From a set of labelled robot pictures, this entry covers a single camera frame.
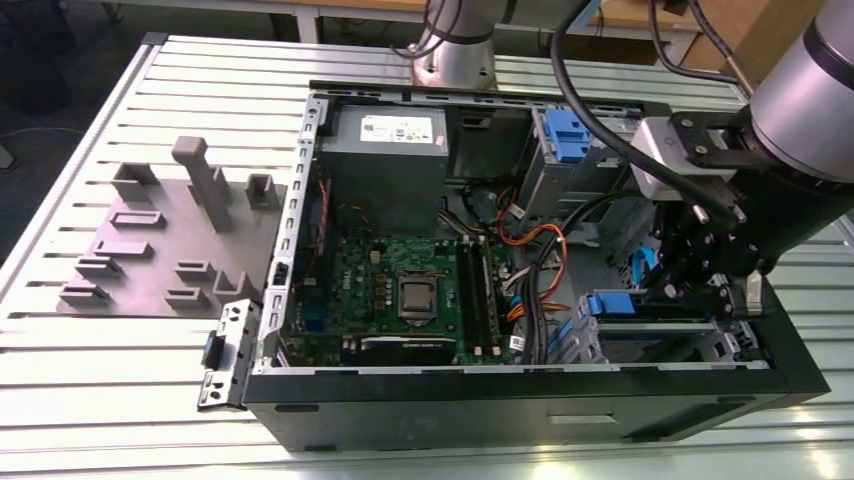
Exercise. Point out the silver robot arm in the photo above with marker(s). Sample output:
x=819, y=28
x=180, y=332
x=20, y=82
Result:
x=820, y=110

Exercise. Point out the silver drive cage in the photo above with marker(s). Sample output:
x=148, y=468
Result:
x=567, y=185

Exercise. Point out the blue plastic drive latch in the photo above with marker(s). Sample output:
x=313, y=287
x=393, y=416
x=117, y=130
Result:
x=567, y=135

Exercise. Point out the brown wooden cabinet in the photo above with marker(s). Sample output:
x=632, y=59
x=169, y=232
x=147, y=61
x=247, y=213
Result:
x=774, y=40

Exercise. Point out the black RAM slot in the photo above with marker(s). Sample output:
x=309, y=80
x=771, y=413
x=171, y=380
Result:
x=471, y=300
x=492, y=300

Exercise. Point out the silver CPU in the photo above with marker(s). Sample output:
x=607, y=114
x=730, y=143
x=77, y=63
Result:
x=417, y=299

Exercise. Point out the grey power supply unit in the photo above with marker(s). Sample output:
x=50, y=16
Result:
x=380, y=195

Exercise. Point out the black PC case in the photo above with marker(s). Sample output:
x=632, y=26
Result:
x=467, y=415

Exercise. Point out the green motherboard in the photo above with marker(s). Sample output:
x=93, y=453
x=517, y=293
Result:
x=363, y=250

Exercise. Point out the black graphics card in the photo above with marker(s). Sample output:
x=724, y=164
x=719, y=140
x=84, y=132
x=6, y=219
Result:
x=400, y=352

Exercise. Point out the black case fan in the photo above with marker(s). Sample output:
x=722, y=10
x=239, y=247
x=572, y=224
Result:
x=308, y=235

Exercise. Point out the grey parts rack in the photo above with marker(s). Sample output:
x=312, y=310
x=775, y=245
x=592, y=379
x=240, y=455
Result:
x=167, y=260

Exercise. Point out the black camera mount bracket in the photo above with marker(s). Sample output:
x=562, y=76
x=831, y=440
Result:
x=694, y=131

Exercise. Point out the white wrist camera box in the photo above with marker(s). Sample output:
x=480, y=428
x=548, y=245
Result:
x=656, y=150

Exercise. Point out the wooden desk white frame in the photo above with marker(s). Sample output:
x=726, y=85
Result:
x=620, y=15

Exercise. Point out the silver hinged case bracket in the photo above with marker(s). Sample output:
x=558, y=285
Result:
x=236, y=320

